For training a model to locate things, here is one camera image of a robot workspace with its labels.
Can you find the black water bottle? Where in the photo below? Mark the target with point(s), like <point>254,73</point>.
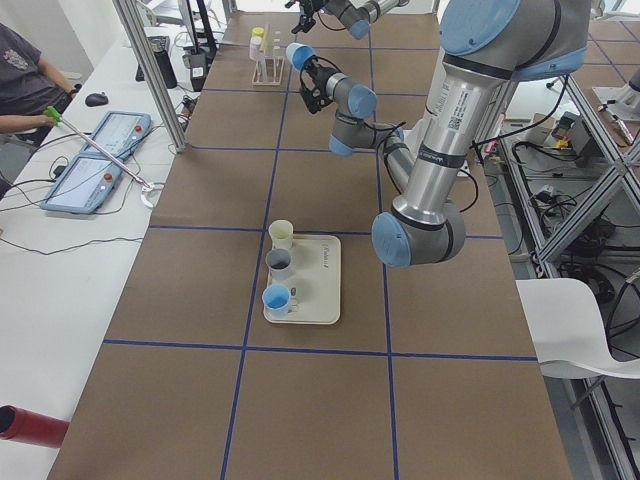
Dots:
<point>164,63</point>

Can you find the teach pendant near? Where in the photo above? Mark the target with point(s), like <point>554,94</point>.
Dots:
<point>84,185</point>

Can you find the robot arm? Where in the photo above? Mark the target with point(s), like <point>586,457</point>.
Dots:
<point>356,20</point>
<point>484,44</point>

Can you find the green handled metal rod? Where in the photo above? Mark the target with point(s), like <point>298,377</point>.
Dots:
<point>146,187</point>

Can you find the blue cup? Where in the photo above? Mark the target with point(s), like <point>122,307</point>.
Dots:
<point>278,302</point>
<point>298,54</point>

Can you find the red cylinder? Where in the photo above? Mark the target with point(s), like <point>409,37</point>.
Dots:
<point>25,426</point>

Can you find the white wire cup rack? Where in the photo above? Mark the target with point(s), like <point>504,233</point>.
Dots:
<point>269,71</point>

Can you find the pink plastic cup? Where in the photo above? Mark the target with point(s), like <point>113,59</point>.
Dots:
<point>255,48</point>

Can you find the black computer mouse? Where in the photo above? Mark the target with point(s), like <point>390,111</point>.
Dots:
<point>96,99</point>

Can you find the teach pendant far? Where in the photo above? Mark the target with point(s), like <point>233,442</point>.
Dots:
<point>121,132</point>

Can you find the grey plastic cup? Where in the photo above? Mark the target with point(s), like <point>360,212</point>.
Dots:
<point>278,262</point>

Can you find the person in dark shirt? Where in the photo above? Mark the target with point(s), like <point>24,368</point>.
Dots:
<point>30,84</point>

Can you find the cream plastic cup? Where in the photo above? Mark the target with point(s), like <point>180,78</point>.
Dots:
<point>281,234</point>

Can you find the cream serving tray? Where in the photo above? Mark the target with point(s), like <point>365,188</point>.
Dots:
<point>315,279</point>

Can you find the aluminium frame post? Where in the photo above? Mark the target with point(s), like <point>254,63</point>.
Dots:
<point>133,26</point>

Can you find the white chair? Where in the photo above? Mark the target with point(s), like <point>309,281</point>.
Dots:
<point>567,331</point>

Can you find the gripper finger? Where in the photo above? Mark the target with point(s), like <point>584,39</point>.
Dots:
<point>311,65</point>
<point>305,23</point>

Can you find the teach pendant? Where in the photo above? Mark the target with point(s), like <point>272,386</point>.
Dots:
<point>121,132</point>
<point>84,185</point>

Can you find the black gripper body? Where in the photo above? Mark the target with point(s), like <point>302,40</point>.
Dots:
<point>312,6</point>
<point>317,81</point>

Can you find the blue cup front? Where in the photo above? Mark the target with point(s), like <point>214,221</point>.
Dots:
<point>298,54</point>

